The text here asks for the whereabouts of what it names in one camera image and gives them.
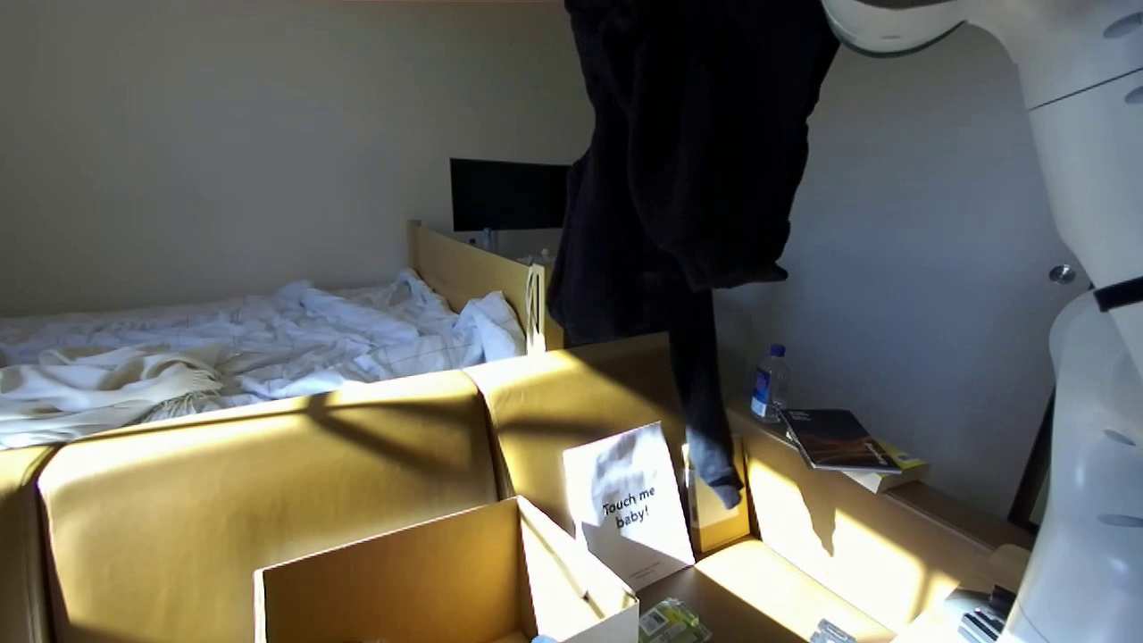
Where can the yellow edged book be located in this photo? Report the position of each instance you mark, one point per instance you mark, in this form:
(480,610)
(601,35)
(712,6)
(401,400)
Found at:
(893,468)

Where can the black jersey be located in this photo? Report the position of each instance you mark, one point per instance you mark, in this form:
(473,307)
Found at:
(680,156)

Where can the small flat cardboard box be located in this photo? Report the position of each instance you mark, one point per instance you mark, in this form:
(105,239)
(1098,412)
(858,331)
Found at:
(701,524)

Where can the white printed paper sign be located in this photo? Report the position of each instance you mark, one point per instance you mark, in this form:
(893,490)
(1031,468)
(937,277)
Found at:
(625,485)

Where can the silver door knob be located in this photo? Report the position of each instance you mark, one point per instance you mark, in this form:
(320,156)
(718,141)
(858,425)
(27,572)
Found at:
(1062,274)

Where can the wooden bed frame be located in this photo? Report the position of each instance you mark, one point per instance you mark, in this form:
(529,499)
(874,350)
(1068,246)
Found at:
(469,268)

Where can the crumpled white bed sheets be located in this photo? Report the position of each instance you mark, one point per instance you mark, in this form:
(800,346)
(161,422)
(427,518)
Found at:
(238,350)

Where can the open brown cardboard box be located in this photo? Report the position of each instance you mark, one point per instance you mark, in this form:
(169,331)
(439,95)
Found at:
(394,584)

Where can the brown cardboard wall panel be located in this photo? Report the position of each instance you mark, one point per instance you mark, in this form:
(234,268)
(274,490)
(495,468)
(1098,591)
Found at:
(833,535)
(582,385)
(215,500)

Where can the dark cover book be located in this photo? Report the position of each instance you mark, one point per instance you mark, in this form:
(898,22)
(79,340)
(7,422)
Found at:
(833,437)

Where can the black computer monitor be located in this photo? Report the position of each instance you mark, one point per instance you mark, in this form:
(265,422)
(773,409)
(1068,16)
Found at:
(505,195)

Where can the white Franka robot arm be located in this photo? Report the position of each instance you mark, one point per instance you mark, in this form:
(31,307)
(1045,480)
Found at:
(1094,477)

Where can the green printed packet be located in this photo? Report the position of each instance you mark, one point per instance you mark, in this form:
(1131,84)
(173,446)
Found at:
(670,621)

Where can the clear plastic water bottle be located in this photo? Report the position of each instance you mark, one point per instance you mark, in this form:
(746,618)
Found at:
(767,385)

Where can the white electronic device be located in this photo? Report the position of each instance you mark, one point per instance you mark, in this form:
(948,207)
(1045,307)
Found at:
(969,616)

